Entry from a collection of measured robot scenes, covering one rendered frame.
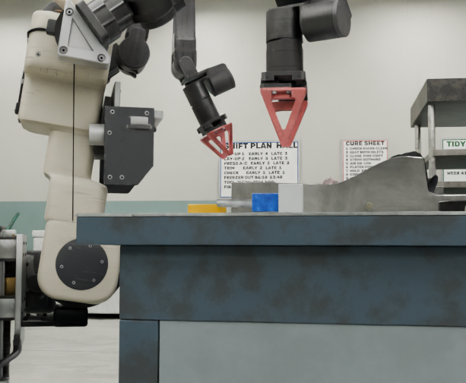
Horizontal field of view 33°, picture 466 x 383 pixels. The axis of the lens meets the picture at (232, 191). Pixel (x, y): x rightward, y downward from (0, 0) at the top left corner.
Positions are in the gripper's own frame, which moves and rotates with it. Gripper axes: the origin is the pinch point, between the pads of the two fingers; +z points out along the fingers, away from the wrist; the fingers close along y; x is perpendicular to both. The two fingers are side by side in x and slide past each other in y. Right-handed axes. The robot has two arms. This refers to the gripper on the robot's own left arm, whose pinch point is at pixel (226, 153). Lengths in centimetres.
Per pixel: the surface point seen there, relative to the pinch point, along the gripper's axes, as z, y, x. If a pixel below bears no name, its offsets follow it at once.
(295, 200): 12, -81, 13
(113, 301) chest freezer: 75, 636, 29
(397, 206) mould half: 24, -54, -13
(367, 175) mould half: 17, -52, -11
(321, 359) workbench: 28, -106, 25
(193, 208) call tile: 7, -54, 23
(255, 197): 9, -79, 18
